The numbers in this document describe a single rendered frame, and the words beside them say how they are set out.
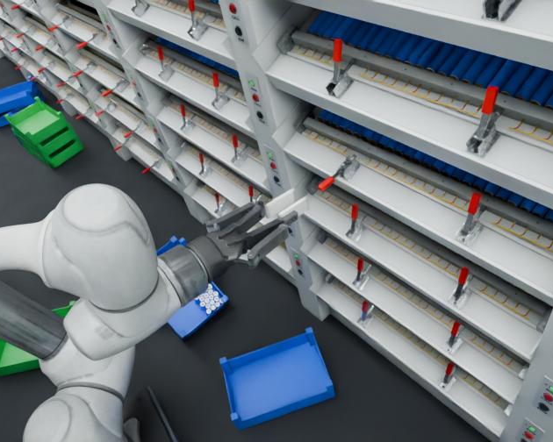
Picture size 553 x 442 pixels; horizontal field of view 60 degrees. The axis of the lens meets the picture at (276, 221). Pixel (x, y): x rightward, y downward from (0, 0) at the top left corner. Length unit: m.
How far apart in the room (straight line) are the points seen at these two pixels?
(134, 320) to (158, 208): 1.52
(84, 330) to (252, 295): 1.07
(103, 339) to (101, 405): 0.48
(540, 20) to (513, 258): 0.38
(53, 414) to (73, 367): 0.11
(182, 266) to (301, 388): 0.86
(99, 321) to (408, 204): 0.55
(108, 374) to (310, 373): 0.62
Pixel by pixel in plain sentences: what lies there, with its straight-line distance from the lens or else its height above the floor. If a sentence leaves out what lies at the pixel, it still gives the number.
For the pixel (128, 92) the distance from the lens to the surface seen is 1.90.
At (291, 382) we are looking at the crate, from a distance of 1.54.
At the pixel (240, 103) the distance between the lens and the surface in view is 1.23.
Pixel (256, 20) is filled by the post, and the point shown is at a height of 1.02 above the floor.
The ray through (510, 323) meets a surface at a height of 0.56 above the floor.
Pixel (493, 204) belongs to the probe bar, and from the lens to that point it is 0.85.
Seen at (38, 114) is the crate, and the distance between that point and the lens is 2.97.
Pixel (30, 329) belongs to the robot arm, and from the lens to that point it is 1.17.
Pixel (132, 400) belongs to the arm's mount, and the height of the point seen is 0.23.
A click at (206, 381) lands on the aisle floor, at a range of 1.61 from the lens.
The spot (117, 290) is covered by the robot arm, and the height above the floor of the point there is 0.94.
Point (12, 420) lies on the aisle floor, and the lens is 1.89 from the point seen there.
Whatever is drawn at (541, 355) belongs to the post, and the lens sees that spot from 0.94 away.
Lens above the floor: 1.38
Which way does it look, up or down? 45 degrees down
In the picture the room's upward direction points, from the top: 16 degrees counter-clockwise
